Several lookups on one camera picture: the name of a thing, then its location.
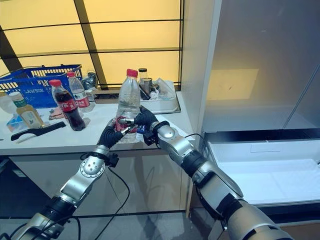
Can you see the crumpled clear plastic bottle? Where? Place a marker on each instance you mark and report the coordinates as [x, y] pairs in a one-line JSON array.
[[90, 80]]

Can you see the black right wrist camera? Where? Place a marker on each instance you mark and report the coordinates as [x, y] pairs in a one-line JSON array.
[[149, 139]]

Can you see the robot right arm silver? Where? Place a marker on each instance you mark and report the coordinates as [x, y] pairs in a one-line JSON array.
[[205, 175]]

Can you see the pink wrapper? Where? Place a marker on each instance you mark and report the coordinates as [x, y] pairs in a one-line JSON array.
[[56, 114]]

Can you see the blue plastic shopping basket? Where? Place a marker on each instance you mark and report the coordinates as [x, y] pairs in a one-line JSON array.
[[32, 85]]

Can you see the blue white carton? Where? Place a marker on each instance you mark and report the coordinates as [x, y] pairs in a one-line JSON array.
[[13, 123]]

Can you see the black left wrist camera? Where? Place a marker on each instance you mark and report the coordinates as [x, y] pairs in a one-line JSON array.
[[113, 159]]

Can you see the white counter cabinet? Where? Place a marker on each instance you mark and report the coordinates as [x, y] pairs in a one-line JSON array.
[[100, 180]]

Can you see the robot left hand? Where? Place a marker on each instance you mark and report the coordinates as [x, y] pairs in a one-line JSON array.
[[110, 137]]

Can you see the yellow tea bottle white cap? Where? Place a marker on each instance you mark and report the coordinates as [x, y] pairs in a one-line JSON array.
[[28, 115]]

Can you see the white refrigerator drawer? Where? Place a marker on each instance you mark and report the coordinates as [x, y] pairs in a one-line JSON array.
[[265, 172]]

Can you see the dark jar black lid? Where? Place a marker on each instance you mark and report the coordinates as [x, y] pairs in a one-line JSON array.
[[143, 76]]

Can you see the robot left arm silver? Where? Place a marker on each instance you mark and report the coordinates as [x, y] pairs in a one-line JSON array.
[[85, 172]]

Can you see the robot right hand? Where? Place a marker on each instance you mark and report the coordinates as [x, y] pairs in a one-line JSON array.
[[147, 117]]

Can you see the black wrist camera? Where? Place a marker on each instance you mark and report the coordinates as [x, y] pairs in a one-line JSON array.
[[149, 139], [113, 159]]

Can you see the white refrigerator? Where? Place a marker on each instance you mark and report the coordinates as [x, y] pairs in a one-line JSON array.
[[262, 75]]

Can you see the small water bottle red label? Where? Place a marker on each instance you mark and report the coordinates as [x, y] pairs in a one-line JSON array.
[[78, 93]]

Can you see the white plastic tray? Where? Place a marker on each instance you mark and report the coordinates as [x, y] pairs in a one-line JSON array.
[[167, 101]]

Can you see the large clear water bottle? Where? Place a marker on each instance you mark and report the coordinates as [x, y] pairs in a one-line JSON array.
[[129, 97]]

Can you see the cola bottle red cap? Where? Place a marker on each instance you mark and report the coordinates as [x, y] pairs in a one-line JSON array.
[[68, 110]]

